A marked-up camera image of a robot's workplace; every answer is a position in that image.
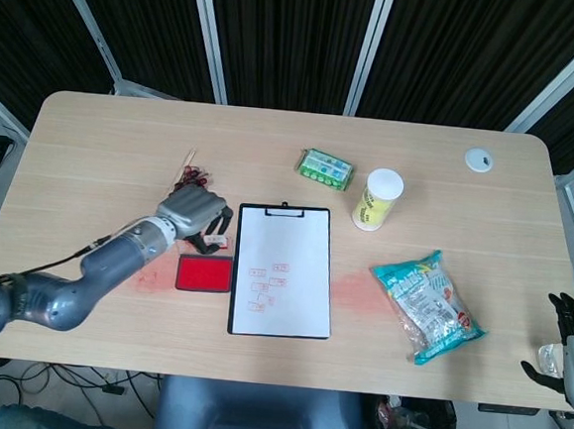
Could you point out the green tissue pack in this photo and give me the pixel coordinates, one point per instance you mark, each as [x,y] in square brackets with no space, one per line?
[326,169]

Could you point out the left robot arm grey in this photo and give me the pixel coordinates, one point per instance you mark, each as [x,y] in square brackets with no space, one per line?
[88,273]

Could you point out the white paper with red stamps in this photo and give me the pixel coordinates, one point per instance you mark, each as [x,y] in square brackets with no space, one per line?
[305,236]

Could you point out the thin wooden stick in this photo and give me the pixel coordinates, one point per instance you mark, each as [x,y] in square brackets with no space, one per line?
[187,162]

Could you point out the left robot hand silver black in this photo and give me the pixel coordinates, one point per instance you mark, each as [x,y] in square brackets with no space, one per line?
[193,209]

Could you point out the black clipboard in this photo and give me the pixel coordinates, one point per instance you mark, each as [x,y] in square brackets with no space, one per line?
[231,314]

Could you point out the dark red grape bunch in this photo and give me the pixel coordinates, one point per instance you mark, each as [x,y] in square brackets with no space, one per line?
[195,175]

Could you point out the clear tennis ball tube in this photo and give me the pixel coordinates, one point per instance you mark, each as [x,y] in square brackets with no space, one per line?
[385,182]

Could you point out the teal snack bag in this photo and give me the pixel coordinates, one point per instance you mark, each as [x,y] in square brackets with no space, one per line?
[424,305]

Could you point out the black desk control panel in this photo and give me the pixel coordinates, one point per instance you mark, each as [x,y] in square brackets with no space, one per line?
[508,409]

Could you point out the black trash bin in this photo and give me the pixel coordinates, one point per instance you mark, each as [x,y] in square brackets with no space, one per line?
[414,426]

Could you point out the red white rubber stamp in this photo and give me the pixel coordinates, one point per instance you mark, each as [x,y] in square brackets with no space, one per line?
[215,241]

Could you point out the red ink pad clear lid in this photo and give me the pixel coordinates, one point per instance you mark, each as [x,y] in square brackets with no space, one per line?
[203,273]

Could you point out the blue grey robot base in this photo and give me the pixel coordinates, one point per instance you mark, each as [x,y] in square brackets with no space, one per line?
[261,416]

